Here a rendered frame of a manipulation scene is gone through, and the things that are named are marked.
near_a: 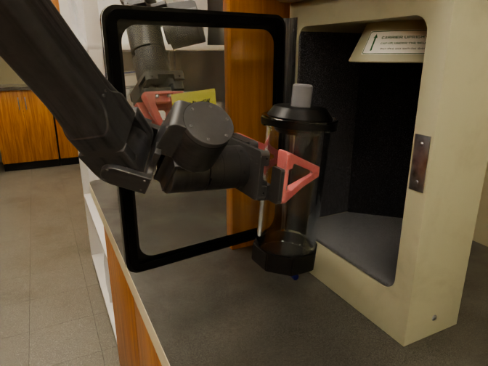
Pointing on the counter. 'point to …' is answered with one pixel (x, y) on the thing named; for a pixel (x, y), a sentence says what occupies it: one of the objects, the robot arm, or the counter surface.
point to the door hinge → (290, 57)
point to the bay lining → (362, 123)
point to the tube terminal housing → (429, 293)
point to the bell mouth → (391, 42)
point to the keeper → (419, 163)
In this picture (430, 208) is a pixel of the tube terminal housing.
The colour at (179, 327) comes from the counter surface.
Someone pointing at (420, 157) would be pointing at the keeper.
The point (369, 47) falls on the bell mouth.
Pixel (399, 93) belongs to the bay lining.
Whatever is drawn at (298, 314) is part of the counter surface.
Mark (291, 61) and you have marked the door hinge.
